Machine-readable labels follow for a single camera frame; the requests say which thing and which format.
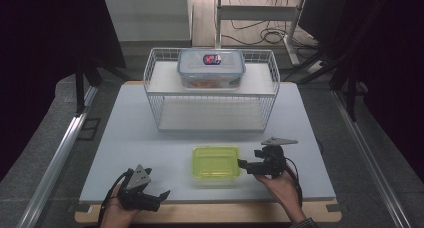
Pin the white metal stand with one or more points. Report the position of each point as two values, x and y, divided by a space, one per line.
256 13

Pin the person's left hand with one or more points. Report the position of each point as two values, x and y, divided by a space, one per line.
115 216

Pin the blue lid clear food container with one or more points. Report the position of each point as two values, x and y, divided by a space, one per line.
200 66

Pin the green lid clear food container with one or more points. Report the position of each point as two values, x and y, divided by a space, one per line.
215 163

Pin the metal rail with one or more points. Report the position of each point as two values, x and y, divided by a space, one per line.
56 158
370 154

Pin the black stand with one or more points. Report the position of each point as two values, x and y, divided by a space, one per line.
80 88
350 94

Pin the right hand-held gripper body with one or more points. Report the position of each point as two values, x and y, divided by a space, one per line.
270 164

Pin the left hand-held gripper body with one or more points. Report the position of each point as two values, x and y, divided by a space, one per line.
136 191

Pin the person's right hand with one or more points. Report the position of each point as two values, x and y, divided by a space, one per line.
281 191

